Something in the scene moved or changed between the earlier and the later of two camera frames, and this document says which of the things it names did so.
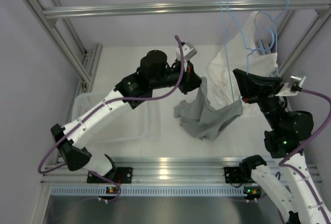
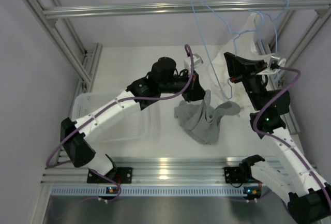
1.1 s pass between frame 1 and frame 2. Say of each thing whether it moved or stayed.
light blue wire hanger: moved
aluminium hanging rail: stayed
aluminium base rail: stayed
